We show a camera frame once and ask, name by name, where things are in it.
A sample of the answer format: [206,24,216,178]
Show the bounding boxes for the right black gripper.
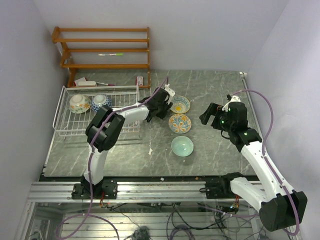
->
[199,102,234,133]

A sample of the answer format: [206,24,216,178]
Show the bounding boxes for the red patterned blue bowl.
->
[91,94,112,113]

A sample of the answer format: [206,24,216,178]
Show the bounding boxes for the orange star leaf bowl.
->
[69,94,91,114]

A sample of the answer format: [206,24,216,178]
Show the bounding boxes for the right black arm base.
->
[199,181,234,199]

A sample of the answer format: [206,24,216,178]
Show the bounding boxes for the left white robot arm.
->
[71,83,175,200]

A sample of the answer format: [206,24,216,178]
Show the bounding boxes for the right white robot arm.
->
[199,101,308,232]

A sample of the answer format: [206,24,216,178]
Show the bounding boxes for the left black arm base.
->
[71,180,118,200]

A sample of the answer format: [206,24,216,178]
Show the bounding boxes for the wooden shelf rack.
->
[51,26,151,89]

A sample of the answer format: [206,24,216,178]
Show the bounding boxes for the blue yellow sun bowl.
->
[170,95,191,114]

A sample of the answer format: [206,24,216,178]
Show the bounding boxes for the orange blue floral bowl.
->
[168,113,192,134]

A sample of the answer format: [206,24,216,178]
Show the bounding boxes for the small red white box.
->
[135,76,144,86]

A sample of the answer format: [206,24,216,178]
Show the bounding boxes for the plain light teal bowl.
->
[170,136,194,157]

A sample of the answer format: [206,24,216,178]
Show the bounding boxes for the pink white pen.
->
[96,82,115,87]

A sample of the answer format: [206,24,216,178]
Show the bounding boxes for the green white pen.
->
[98,53,124,57]

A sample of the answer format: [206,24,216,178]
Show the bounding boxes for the white eraser block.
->
[77,81,97,87]

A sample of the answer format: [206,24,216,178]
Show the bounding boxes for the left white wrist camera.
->
[164,84,175,97]

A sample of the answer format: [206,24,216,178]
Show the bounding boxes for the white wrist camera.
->
[164,84,175,97]
[221,94,241,112]

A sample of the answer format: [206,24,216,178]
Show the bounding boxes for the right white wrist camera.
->
[221,94,241,112]

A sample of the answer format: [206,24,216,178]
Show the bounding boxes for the white wire dish rack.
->
[52,86,139,137]

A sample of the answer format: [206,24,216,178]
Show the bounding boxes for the black cable bundle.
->
[107,199,276,240]

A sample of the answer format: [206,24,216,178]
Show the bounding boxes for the aluminium mounting rail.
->
[27,181,266,203]

